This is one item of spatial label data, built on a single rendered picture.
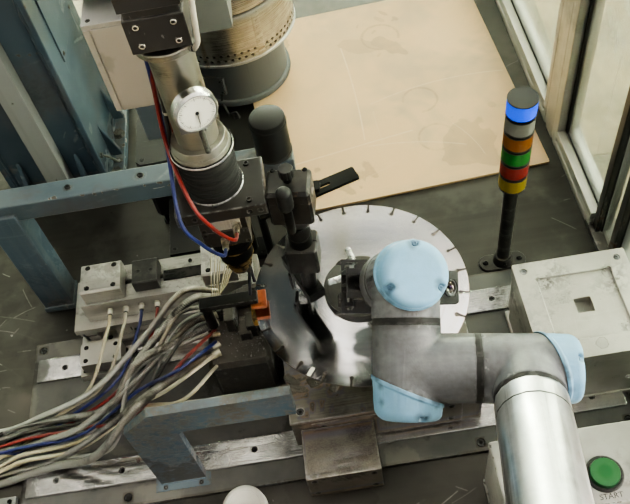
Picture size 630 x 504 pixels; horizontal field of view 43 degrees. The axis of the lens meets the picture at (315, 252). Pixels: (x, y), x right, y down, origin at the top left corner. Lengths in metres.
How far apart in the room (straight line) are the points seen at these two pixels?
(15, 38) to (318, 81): 0.67
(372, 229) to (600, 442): 0.47
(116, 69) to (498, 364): 0.52
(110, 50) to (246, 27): 0.75
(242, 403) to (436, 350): 0.36
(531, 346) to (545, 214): 0.75
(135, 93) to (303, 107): 0.87
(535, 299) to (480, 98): 0.62
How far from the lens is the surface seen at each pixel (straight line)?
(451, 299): 1.07
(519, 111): 1.19
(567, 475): 0.75
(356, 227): 1.30
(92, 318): 1.48
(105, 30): 0.90
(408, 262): 0.83
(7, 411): 1.53
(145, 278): 1.40
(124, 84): 0.95
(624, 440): 1.21
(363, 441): 1.26
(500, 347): 0.86
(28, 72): 1.56
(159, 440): 1.21
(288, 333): 1.21
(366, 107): 1.77
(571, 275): 1.33
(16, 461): 1.45
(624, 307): 1.31
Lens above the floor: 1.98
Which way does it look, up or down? 54 degrees down
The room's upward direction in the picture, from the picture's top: 11 degrees counter-clockwise
